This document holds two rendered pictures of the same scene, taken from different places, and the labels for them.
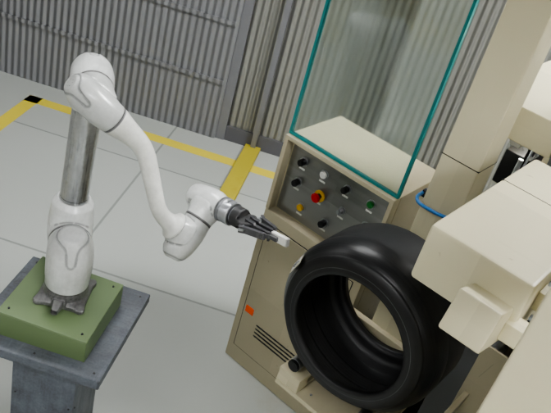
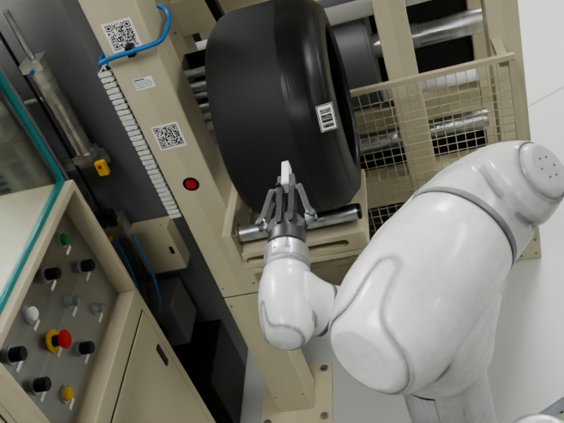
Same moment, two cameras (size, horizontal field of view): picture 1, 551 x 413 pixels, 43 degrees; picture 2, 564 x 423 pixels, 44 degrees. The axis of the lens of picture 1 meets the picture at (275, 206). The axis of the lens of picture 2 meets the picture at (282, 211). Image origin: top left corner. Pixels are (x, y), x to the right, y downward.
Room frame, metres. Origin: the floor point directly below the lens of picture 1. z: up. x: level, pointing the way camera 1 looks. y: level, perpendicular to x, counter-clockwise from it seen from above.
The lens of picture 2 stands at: (2.31, 1.16, 2.07)
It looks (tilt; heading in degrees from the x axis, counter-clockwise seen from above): 36 degrees down; 253
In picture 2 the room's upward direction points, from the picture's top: 21 degrees counter-clockwise
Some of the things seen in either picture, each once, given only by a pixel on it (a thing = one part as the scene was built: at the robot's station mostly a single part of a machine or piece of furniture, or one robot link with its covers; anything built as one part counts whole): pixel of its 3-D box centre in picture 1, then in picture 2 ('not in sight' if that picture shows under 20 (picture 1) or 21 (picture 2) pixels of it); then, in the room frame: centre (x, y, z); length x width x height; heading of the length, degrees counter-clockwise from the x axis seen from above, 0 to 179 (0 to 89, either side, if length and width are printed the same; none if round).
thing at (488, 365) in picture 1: (499, 376); (223, 98); (1.76, -0.85, 1.05); 0.20 x 0.15 x 0.30; 148
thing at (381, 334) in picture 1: (384, 345); (239, 204); (1.92, -0.51, 0.90); 0.40 x 0.03 x 0.10; 58
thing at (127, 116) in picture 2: not in sight; (146, 144); (2.09, -0.55, 1.19); 0.05 x 0.04 x 0.48; 58
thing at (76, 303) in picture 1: (64, 290); not in sight; (1.87, 0.64, 0.78); 0.22 x 0.18 x 0.06; 4
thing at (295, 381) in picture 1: (319, 356); (302, 240); (1.85, -0.30, 0.84); 0.36 x 0.09 x 0.06; 148
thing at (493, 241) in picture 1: (521, 236); not in sight; (1.51, -0.60, 1.71); 0.61 x 0.25 x 0.15; 148
